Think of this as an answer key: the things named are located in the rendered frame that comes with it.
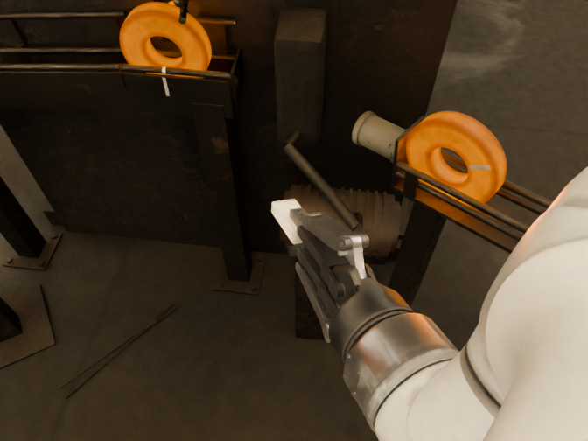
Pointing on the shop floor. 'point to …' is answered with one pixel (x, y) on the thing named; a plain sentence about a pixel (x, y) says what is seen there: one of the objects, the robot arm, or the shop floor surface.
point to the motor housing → (305, 319)
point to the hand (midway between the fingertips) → (294, 220)
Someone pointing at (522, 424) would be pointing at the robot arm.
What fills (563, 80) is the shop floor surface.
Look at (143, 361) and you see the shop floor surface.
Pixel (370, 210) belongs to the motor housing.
